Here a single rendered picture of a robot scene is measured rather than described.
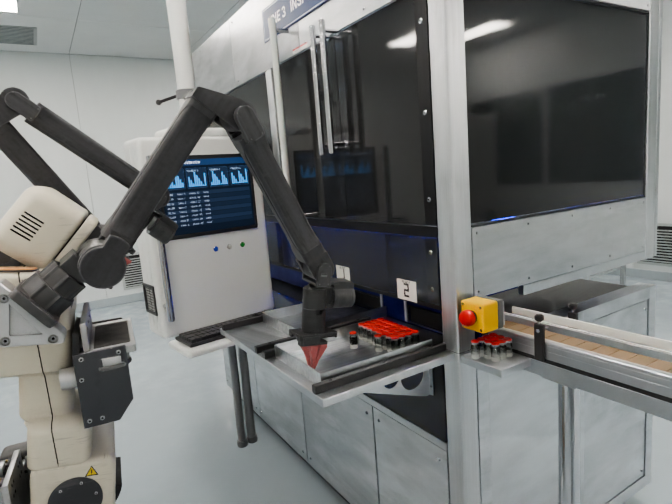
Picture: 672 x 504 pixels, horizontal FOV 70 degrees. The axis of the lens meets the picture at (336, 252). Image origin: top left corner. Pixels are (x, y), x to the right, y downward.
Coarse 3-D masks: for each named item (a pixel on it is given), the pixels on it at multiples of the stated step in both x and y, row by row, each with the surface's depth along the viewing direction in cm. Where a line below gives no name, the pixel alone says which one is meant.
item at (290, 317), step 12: (264, 312) 168; (276, 312) 170; (288, 312) 172; (300, 312) 175; (336, 312) 172; (348, 312) 171; (360, 312) 158; (372, 312) 160; (384, 312) 163; (276, 324) 158; (288, 324) 162; (300, 324) 161
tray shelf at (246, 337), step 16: (240, 336) 154; (256, 336) 153; (272, 336) 152; (288, 336) 150; (432, 336) 140; (448, 352) 127; (272, 368) 129; (288, 368) 125; (400, 368) 119; (416, 368) 120; (304, 384) 115; (352, 384) 112; (368, 384) 112; (384, 384) 115; (320, 400) 107; (336, 400) 108
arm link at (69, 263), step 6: (96, 240) 92; (102, 240) 92; (84, 246) 90; (72, 252) 88; (78, 252) 90; (66, 258) 87; (72, 258) 86; (78, 258) 87; (60, 264) 86; (66, 264) 86; (72, 264) 86; (66, 270) 86; (72, 270) 87; (72, 276) 87; (78, 276) 87; (84, 282) 88; (108, 288) 90
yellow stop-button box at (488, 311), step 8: (480, 296) 122; (464, 304) 120; (472, 304) 118; (480, 304) 116; (488, 304) 116; (496, 304) 117; (480, 312) 116; (488, 312) 116; (496, 312) 117; (480, 320) 116; (488, 320) 116; (496, 320) 118; (472, 328) 119; (480, 328) 116; (488, 328) 116; (496, 328) 118
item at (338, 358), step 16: (368, 320) 149; (288, 352) 135; (336, 352) 133; (352, 352) 132; (368, 352) 131; (384, 352) 130; (400, 352) 123; (304, 368) 118; (320, 368) 123; (336, 368) 114; (352, 368) 116
